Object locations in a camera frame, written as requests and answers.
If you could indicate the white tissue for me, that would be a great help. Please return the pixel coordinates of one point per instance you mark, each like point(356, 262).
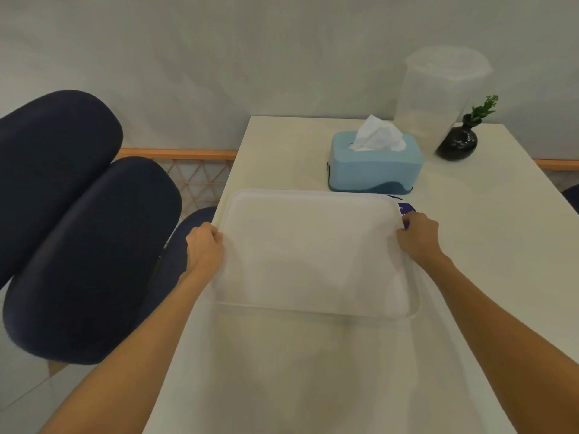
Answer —
point(377, 134)

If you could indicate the person's left hand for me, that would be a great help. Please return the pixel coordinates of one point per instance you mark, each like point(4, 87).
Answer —
point(202, 253)

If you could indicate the light blue tissue box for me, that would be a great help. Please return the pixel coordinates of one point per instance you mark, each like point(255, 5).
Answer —
point(375, 169)

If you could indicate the person's right thumb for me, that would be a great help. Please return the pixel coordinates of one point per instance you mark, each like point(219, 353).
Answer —
point(401, 237)

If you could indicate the translucent plastic box lid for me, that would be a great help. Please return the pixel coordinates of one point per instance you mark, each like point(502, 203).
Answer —
point(312, 253)

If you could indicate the person's right forearm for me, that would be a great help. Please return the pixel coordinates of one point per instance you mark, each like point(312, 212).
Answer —
point(502, 348)

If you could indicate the person's left forearm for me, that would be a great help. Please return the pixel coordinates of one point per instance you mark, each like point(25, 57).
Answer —
point(135, 357)

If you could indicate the green plant sprig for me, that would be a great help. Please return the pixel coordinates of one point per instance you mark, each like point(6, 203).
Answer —
point(484, 108)

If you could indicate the person's right hand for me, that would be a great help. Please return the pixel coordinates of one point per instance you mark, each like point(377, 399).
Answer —
point(420, 239)

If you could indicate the wooden lattice panel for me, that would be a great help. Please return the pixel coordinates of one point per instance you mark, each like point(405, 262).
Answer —
point(558, 165)
point(199, 169)

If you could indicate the person's left thumb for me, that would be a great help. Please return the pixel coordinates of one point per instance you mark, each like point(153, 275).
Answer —
point(218, 238)

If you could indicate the black glossy vase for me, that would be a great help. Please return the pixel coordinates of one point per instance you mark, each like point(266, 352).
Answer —
point(459, 140)

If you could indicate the clear plastic lidded jug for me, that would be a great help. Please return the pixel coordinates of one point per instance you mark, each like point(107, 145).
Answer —
point(434, 94)

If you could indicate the purple flat item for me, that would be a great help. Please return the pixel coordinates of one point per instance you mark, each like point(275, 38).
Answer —
point(405, 208)

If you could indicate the dark blue padded chair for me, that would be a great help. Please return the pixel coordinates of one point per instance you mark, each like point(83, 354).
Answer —
point(77, 230)
point(571, 196)

